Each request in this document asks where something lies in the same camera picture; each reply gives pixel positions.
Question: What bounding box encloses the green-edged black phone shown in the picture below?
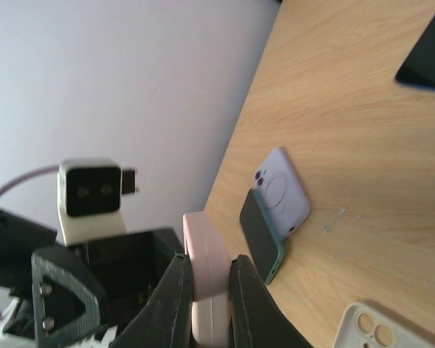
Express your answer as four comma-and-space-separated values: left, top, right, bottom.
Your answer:
239, 188, 284, 285

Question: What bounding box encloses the pink phone case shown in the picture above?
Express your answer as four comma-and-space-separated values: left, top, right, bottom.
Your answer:
183, 212, 231, 347

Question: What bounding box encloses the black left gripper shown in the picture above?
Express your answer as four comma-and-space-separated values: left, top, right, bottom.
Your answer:
0, 210, 183, 347

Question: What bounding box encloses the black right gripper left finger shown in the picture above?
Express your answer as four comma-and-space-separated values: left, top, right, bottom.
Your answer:
110, 254, 193, 348

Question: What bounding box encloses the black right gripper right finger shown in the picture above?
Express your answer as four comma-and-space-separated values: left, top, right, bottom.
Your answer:
230, 254, 311, 348

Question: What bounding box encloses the beige phone case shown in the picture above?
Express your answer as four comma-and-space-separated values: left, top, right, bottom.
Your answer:
333, 302, 435, 348

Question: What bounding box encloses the black phone far centre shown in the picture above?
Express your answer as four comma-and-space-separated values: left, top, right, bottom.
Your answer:
395, 15, 435, 91

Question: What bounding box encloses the lilac phone case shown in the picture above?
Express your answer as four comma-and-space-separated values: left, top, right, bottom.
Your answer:
253, 147, 311, 240

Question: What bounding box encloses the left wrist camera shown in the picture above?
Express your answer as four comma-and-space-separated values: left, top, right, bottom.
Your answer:
57, 157, 138, 247

